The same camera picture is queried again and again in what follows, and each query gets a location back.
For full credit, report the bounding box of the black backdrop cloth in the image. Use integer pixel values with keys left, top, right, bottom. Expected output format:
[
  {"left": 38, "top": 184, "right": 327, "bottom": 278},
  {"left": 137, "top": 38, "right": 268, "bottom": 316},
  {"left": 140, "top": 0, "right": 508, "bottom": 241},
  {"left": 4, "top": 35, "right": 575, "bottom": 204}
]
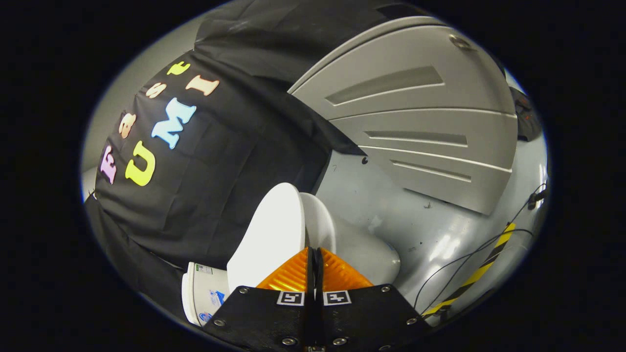
[{"left": 86, "top": 0, "right": 441, "bottom": 313}]

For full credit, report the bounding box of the white toilet lid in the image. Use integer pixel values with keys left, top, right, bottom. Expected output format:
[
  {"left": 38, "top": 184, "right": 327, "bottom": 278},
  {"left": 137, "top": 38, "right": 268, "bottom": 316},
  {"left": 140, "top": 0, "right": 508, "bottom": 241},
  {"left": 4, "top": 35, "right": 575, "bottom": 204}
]
[{"left": 226, "top": 182, "right": 307, "bottom": 294}]

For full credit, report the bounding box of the black floor cable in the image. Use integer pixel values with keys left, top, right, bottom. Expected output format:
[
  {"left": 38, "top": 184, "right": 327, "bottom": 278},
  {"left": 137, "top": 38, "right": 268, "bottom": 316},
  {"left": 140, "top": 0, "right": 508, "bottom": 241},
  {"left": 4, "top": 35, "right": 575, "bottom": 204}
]
[{"left": 413, "top": 183, "right": 548, "bottom": 309}]

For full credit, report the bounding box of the white ceramic toilet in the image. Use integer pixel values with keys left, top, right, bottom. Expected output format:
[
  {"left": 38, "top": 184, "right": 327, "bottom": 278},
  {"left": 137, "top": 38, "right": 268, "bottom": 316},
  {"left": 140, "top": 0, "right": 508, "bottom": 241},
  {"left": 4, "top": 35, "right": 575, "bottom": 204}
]
[{"left": 182, "top": 192, "right": 402, "bottom": 327}]

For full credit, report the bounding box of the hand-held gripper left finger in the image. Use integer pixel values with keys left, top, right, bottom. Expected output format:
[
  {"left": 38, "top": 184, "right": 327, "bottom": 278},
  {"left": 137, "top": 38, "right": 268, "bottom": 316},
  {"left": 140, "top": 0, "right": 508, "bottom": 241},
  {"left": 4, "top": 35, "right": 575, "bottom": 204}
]
[{"left": 203, "top": 247, "right": 316, "bottom": 351}]

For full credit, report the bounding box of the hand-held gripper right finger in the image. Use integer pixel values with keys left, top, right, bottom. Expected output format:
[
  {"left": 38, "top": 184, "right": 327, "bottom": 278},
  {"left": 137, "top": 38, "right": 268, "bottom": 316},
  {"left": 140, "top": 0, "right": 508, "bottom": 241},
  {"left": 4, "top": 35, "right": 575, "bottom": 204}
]
[{"left": 315, "top": 247, "right": 432, "bottom": 351}]

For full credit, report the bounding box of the white drawer cabinet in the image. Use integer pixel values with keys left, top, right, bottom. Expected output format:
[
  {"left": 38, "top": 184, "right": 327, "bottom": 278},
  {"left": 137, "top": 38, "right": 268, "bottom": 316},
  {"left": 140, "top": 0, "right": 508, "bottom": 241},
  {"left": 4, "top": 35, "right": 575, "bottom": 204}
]
[{"left": 288, "top": 16, "right": 518, "bottom": 216}]

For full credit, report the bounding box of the yellow black hazard tape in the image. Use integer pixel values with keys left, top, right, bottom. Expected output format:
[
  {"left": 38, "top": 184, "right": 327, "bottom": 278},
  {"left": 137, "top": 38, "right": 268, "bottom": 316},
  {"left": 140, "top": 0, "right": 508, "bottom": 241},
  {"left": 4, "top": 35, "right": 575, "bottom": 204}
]
[{"left": 423, "top": 222, "right": 516, "bottom": 317}]

